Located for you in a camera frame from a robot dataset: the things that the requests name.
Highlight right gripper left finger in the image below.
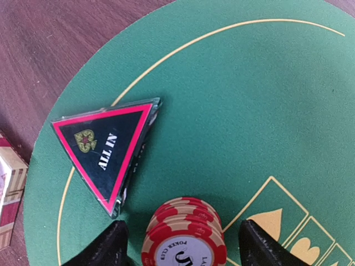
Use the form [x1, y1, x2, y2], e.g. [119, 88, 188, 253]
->
[63, 221, 129, 266]

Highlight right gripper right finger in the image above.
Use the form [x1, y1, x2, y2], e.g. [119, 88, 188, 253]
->
[238, 219, 308, 266]

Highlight red chips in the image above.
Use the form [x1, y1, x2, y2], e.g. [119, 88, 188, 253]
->
[141, 197, 227, 265]

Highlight black red triangular dealer button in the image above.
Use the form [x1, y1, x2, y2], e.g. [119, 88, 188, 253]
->
[52, 97, 162, 219]

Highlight card deck box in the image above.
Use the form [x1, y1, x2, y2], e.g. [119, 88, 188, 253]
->
[1, 134, 28, 250]

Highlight round green poker mat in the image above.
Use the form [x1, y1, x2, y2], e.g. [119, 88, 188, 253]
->
[24, 1, 354, 265]

